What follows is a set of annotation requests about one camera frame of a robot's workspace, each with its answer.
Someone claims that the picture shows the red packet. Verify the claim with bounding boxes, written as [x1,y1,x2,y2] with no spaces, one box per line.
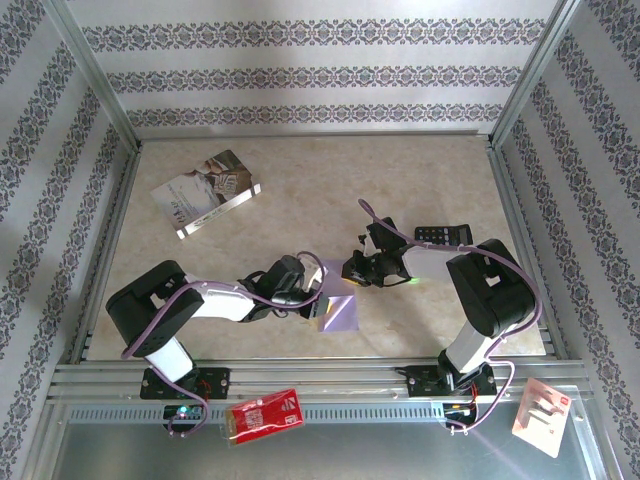
[222,388,306,448]

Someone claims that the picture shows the pink blister package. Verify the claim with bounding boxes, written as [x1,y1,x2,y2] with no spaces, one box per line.
[510,376,573,459]

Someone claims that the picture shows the aluminium side rail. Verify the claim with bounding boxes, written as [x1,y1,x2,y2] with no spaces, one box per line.
[68,144,145,365]
[486,139,570,360]

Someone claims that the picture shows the black calculator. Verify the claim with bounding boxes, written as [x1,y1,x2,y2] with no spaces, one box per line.
[414,223,473,247]

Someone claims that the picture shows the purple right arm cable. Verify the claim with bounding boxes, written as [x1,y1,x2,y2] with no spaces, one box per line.
[356,198,546,437]

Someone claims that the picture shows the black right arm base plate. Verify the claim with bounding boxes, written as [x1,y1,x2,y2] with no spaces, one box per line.
[405,364,498,400]

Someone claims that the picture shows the perforated metal cable tray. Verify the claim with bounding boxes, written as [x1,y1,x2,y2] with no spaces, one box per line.
[67,402,451,424]

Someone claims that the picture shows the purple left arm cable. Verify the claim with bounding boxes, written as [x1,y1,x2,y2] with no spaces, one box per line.
[119,249,329,439]

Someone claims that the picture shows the white photo-cover book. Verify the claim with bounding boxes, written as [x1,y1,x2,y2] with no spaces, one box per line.
[149,148,263,242]

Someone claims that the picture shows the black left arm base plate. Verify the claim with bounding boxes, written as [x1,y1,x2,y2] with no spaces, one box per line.
[139,366,233,402]

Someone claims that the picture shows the aluminium frame post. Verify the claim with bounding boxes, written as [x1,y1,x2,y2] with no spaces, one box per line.
[42,0,142,152]
[488,0,582,147]

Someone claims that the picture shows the grey metal sheet panel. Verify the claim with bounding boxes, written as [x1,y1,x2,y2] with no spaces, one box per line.
[49,420,604,480]

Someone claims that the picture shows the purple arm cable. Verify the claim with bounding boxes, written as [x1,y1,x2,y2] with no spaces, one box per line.
[356,198,546,437]
[119,249,329,439]

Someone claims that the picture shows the aluminium rear rail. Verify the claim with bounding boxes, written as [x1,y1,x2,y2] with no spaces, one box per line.
[133,128,495,143]

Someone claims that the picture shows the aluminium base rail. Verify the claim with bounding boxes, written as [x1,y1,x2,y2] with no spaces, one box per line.
[47,356,592,404]

